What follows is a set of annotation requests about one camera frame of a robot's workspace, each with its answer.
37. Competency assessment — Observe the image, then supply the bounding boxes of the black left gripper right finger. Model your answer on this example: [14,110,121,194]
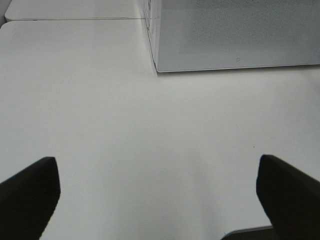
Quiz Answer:
[256,154,320,240]

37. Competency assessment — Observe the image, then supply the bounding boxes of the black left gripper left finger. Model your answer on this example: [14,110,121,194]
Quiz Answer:
[0,156,61,240]

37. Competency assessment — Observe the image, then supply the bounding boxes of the white microwave oven body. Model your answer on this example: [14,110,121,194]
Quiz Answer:
[141,0,163,73]

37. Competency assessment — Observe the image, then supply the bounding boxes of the white microwave door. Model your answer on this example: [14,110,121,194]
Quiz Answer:
[158,0,320,72]

